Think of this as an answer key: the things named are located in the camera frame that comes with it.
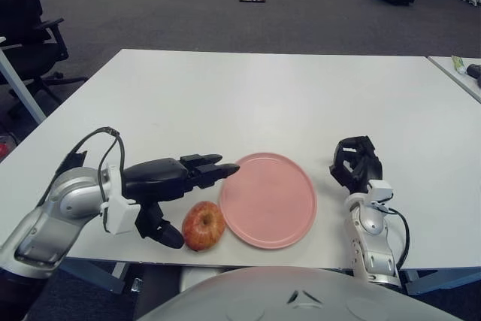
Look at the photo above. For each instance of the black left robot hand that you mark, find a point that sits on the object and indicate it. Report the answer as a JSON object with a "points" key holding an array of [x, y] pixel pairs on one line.
{"points": [[158, 180]]}

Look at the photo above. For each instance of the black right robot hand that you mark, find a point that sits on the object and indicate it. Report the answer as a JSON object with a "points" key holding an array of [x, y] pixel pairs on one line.
{"points": [[366, 170]]}

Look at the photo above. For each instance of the red yellow apple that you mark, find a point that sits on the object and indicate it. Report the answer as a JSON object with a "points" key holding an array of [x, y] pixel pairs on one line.
{"points": [[203, 229]]}

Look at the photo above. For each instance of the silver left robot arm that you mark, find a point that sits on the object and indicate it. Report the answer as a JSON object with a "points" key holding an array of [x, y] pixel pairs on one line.
{"points": [[56, 208]]}

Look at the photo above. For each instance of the pink round plate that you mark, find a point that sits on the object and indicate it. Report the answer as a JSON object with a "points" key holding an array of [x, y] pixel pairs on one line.
{"points": [[268, 200]]}

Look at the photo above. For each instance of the green white tube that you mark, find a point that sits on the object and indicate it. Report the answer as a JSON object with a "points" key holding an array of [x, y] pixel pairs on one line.
{"points": [[458, 64]]}

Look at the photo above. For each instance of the black handheld controller with case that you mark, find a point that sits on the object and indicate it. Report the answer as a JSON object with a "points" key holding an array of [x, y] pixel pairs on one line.
{"points": [[474, 70]]}

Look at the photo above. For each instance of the grey robot torso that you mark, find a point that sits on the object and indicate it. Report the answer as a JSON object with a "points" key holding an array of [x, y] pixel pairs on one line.
{"points": [[282, 298]]}

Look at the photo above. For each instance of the small red object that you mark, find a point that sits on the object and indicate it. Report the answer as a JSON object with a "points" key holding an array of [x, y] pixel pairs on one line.
{"points": [[3, 152]]}

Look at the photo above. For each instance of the white desk leg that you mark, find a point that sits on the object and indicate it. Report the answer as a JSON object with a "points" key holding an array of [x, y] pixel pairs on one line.
{"points": [[20, 88]]}

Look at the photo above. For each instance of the black office chair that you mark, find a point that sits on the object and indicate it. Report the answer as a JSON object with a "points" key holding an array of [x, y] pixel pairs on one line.
{"points": [[22, 46]]}

